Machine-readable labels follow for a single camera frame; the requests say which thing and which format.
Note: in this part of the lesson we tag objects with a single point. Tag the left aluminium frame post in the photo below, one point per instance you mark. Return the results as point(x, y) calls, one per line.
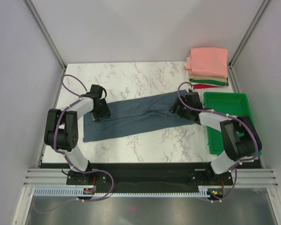
point(38, 20)

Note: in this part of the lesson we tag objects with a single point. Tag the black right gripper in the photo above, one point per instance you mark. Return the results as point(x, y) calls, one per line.
point(173, 108)

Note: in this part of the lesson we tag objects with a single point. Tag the green plastic tray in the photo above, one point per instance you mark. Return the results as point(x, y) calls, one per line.
point(235, 104)

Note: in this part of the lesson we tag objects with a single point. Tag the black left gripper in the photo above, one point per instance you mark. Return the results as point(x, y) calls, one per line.
point(105, 112)

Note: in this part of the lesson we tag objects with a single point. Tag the aluminium frame post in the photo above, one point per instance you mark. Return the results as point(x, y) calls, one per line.
point(253, 24)
point(38, 20)

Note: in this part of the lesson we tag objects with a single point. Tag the folded green t-shirt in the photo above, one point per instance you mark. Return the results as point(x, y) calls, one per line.
point(210, 82)

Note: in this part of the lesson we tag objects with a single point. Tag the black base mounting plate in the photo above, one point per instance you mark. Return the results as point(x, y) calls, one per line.
point(197, 174)

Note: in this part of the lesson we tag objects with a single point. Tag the blue-grey t-shirt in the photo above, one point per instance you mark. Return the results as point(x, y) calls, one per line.
point(134, 116)

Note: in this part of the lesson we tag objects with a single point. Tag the folded salmon pink t-shirt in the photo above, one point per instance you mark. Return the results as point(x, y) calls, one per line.
point(208, 61)

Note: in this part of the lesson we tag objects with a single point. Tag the folded red t-shirt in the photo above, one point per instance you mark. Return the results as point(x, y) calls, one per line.
point(206, 86)

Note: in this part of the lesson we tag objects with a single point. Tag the right aluminium frame post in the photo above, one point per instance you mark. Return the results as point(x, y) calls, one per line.
point(253, 24)

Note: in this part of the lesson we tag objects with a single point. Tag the white slotted cable duct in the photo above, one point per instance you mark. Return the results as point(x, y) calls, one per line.
point(96, 192)

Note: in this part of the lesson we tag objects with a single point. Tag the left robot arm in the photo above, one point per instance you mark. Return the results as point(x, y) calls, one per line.
point(61, 130)

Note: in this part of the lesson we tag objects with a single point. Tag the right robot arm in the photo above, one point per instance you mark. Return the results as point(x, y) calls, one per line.
point(240, 139)

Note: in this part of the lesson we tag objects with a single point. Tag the folded beige t-shirt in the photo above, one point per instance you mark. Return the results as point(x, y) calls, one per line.
point(198, 77)

